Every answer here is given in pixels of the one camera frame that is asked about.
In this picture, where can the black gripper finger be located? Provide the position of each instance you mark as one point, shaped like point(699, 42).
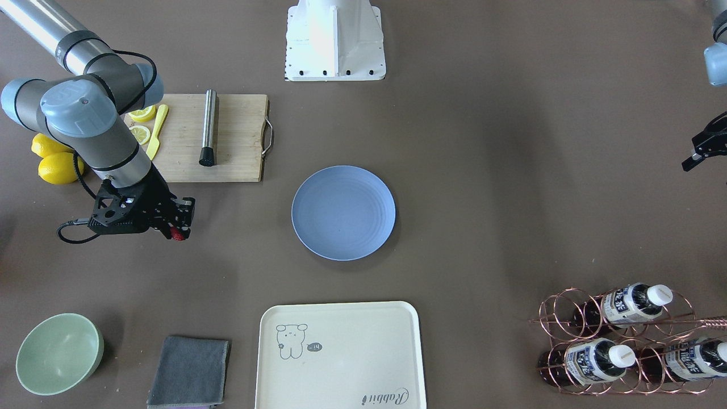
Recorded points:
point(181, 213)
point(692, 161)

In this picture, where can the blue round plate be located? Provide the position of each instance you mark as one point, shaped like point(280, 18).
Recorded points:
point(343, 213)

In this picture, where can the yellow plastic knife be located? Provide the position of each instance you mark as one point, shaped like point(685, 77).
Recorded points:
point(154, 143)

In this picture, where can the lemon slice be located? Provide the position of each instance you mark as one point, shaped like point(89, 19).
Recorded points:
point(143, 115)
point(141, 133)

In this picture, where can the steel muddler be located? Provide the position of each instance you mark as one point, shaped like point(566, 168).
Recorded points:
point(207, 154)

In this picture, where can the wooden cutting board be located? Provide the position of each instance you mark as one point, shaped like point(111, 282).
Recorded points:
point(239, 128)

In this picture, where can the grey folded cloth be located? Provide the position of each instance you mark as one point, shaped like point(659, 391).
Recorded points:
point(191, 373)

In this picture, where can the dark drink bottle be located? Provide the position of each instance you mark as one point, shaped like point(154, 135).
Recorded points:
point(636, 303)
point(585, 363)
point(695, 360)

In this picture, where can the green bowl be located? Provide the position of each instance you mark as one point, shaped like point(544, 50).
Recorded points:
point(58, 354)

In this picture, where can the cream rectangular tray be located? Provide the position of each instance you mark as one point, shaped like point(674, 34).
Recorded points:
point(341, 355)

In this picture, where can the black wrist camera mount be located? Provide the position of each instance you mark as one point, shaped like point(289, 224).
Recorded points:
point(118, 211)

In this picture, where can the copper wire bottle rack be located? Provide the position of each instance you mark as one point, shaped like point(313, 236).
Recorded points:
point(679, 324)

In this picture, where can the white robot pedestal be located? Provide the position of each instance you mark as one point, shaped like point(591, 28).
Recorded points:
point(334, 41)

